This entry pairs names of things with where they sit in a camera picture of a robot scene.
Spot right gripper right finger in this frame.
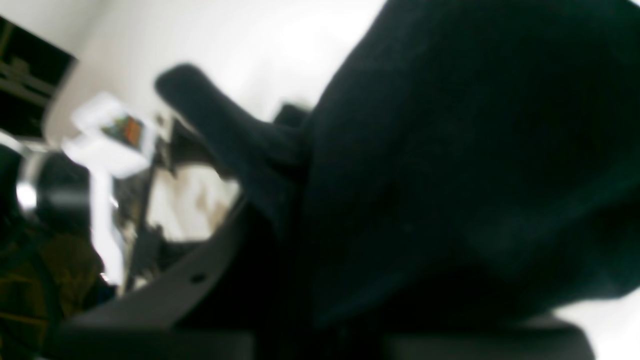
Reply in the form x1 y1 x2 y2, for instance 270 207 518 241
385 315 595 360

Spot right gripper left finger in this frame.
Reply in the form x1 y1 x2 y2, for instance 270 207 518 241
55 201 275 360

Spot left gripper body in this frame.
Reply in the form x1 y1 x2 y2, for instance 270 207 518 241
90 170 166 291

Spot black graphic T-shirt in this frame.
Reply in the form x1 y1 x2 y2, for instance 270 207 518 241
155 0 640 328

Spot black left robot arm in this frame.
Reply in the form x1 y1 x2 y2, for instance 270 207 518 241
1 132 156 292

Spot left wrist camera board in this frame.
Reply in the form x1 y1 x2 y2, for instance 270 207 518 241
61 92 158 179

